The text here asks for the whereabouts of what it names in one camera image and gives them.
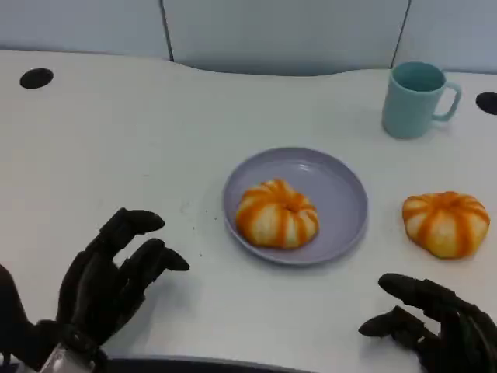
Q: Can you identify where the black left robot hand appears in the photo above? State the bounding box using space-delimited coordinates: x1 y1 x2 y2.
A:
56 207 190 347

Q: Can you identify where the black table cable hole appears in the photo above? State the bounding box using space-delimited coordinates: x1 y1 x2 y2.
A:
19 68 54 90
475 92 497 116

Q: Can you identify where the orange and white bread roll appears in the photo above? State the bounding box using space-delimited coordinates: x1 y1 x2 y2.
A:
235 178 321 249
401 190 491 260

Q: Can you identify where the lilac round plate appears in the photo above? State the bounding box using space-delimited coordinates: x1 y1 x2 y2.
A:
222 146 369 267

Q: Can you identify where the pale green mug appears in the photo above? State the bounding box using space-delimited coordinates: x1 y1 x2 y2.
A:
381 61 463 140

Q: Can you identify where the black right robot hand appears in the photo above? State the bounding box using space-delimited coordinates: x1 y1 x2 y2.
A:
357 273 497 373

